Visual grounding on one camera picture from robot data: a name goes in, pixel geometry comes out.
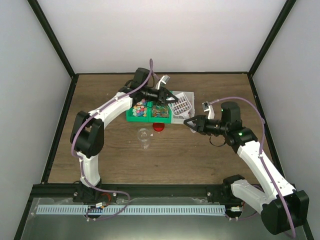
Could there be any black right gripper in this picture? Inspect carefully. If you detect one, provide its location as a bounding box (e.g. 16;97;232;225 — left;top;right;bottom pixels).
184;115;229;136

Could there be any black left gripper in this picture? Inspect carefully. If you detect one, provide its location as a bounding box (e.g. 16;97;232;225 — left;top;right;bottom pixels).
141;86;178;106

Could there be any lilac slotted plastic scoop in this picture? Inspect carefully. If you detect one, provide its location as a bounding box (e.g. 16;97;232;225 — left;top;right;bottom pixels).
167;92;197;133

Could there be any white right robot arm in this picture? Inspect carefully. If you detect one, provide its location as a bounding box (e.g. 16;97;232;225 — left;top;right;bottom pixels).
184;101;310;236

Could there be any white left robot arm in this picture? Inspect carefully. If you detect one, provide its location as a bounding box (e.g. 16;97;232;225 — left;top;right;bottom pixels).
70;67;178;202

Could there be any green bin with star candies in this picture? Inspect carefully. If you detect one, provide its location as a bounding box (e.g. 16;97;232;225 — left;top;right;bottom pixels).
125;99;152;123

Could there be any green bin with square lollipops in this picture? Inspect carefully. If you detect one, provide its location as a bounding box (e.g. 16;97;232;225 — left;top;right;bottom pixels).
149;105;172;124

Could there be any white bin with swirl lollipops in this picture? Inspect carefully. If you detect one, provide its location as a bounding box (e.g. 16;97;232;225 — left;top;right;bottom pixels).
170;91;195;125

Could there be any red round lid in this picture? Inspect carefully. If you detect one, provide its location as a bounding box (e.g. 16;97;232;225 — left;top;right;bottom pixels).
152;122;165;132

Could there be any clear plastic dome lid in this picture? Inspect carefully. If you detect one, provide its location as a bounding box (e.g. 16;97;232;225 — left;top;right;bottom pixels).
137;128;151;142

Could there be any clear plastic jar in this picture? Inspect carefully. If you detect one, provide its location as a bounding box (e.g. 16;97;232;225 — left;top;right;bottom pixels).
141;140;150;150

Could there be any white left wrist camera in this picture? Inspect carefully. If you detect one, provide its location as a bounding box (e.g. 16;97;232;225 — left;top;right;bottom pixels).
155;75;170;90

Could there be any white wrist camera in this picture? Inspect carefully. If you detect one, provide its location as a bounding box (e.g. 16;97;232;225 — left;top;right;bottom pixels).
155;75;170;90
202;101;215;120

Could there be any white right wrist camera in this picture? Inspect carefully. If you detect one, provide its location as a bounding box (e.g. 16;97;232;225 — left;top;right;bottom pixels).
202;101;215;120

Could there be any black front mounting rail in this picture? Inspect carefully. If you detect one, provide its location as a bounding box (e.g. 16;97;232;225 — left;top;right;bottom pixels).
29;183;242;204

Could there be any black enclosure frame post right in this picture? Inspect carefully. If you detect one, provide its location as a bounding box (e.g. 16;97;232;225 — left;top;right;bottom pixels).
248;0;297;77

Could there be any black enclosure frame post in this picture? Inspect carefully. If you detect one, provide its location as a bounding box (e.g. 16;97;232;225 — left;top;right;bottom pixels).
248;0;297;77
27;0;76;78

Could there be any light blue slotted cable duct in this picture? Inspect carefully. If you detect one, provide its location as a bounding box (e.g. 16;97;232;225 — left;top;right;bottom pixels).
36;204;226;216

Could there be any black enclosure frame post left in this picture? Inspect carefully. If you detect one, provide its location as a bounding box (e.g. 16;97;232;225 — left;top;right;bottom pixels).
27;0;76;78

